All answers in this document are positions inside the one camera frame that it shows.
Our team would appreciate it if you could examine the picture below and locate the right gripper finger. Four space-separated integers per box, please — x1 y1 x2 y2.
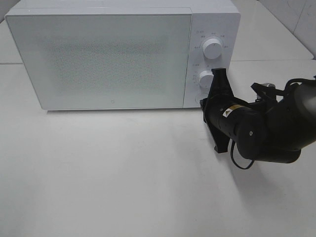
206 121 231 154
208 68 234 98

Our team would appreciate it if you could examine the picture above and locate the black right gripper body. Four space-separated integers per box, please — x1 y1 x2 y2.
200 92 247 138

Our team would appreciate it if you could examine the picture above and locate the white timer knob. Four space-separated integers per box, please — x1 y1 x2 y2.
198 70 213 88

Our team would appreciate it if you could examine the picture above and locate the round white door button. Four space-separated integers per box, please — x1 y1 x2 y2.
195 93 208 104

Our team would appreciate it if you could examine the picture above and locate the white microwave door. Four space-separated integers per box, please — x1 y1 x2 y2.
7 14 191 110

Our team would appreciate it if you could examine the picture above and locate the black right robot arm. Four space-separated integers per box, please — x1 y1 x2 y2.
200 68 316 163

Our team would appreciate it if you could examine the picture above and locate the upper white power knob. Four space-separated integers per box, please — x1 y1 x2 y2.
202 37 223 59

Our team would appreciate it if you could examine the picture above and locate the white microwave oven body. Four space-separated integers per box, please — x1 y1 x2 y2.
5 0 241 108

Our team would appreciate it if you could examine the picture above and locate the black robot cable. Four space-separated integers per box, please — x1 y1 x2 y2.
229 78 316 170

